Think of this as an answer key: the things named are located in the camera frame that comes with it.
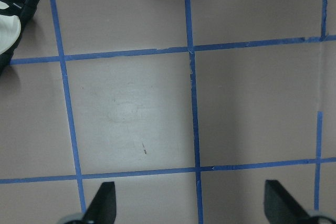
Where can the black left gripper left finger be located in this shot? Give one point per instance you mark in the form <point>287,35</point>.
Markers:
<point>103,206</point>

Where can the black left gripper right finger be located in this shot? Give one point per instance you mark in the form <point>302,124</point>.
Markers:
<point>280,207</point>

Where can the cream plate in rack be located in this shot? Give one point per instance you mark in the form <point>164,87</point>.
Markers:
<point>10,25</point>

